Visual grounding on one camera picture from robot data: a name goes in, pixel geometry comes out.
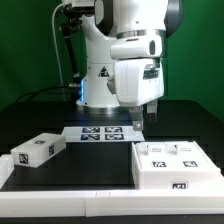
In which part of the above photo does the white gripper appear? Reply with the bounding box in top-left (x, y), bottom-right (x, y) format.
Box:
top-left (111, 34), bottom-right (164, 131)

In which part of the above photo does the white cabinet body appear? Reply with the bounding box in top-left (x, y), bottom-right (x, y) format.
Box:
top-left (132, 141), bottom-right (224, 190)

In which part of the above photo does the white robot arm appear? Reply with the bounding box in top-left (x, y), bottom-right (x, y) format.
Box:
top-left (62, 0), bottom-right (183, 131)

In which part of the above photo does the white flat tag plate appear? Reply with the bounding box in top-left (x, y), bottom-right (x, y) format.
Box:
top-left (62, 126), bottom-right (144, 142)

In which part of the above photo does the white closed box part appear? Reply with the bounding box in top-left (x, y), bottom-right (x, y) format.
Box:
top-left (11, 133), bottom-right (66, 168)

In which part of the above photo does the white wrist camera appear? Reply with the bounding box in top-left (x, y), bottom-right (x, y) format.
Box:
top-left (107, 79), bottom-right (116, 95)

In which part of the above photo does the black cable bundle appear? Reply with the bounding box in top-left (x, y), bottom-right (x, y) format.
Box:
top-left (14, 83), bottom-right (83, 103)

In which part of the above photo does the white U-shaped frame fence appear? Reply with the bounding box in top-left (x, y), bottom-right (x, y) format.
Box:
top-left (0, 154), bottom-right (224, 218)

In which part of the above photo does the white cable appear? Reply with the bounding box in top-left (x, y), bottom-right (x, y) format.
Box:
top-left (51, 2), bottom-right (68, 101)

